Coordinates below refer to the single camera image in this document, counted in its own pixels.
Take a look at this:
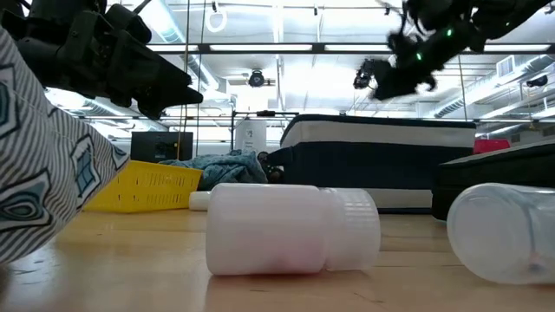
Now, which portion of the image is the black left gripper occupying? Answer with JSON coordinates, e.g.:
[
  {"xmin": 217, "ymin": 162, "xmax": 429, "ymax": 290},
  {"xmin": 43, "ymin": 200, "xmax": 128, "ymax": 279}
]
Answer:
[{"xmin": 0, "ymin": 0, "xmax": 204, "ymax": 120}]

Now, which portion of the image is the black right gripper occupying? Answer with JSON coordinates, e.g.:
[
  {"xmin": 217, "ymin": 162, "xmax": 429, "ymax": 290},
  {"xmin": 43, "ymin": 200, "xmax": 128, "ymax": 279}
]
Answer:
[{"xmin": 371, "ymin": 25, "xmax": 473, "ymax": 101}]

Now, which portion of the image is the navy fabric storage bin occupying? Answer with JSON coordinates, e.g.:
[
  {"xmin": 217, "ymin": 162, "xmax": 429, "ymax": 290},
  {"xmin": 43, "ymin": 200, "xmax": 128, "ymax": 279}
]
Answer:
[{"xmin": 258, "ymin": 114, "xmax": 477, "ymax": 214}]

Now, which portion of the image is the yellow plastic basket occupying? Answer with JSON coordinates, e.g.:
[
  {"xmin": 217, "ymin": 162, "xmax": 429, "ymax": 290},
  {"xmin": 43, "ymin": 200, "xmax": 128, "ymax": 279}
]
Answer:
[{"xmin": 83, "ymin": 159, "xmax": 204, "ymax": 214}]

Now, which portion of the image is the blue patterned hospital gown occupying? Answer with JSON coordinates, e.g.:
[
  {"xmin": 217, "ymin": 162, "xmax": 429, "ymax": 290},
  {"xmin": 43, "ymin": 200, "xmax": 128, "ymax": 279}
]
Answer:
[{"xmin": 159, "ymin": 149, "xmax": 269, "ymax": 192}]

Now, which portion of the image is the white gauze roll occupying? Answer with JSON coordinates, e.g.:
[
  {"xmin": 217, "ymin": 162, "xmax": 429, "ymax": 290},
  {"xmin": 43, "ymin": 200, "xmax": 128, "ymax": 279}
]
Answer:
[{"xmin": 188, "ymin": 191, "xmax": 212, "ymax": 212}]

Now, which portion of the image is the grey patterned cloth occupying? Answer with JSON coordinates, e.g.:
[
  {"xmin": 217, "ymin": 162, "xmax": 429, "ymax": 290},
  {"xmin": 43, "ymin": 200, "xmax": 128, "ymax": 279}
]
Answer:
[{"xmin": 0, "ymin": 25, "xmax": 131, "ymax": 265}]

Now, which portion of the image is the white translucent pill bottle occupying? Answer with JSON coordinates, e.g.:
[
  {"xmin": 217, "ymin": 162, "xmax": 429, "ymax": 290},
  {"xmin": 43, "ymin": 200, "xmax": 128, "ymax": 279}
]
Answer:
[{"xmin": 205, "ymin": 182, "xmax": 382, "ymax": 276}]

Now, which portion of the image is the clear plastic pill bottle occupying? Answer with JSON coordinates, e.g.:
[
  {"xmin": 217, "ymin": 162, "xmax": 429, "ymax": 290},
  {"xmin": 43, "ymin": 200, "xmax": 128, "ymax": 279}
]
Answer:
[{"xmin": 446, "ymin": 182, "xmax": 555, "ymax": 286}]

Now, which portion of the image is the white sign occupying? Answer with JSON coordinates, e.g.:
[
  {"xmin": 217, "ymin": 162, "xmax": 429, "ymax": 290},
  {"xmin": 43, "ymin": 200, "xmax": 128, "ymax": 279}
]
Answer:
[{"xmin": 235, "ymin": 119, "xmax": 268, "ymax": 153}]

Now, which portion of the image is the red box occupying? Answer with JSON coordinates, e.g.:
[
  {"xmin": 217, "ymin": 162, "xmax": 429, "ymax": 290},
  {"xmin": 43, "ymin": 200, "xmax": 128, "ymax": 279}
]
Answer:
[{"xmin": 473, "ymin": 138, "xmax": 512, "ymax": 155}]

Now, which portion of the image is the black first aid kit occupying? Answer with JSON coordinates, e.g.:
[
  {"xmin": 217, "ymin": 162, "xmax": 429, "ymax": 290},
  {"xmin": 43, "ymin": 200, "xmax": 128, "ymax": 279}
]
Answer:
[{"xmin": 431, "ymin": 140, "xmax": 555, "ymax": 222}]

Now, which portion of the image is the black ceiling camera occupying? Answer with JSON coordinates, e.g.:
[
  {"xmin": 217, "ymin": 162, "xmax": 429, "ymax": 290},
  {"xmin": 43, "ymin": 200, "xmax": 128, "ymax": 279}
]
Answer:
[
  {"xmin": 353, "ymin": 58, "xmax": 377, "ymax": 91},
  {"xmin": 247, "ymin": 68, "xmax": 266, "ymax": 88}
]

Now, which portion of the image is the white hanging ring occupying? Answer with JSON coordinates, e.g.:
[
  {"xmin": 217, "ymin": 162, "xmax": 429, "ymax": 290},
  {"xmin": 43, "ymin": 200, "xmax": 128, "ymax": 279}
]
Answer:
[{"xmin": 205, "ymin": 8, "xmax": 228, "ymax": 34}]

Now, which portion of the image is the black overhead frame bar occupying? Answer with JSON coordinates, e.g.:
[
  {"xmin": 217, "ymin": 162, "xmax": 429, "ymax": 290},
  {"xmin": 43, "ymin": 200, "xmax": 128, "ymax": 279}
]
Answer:
[{"xmin": 147, "ymin": 42, "xmax": 555, "ymax": 55}]

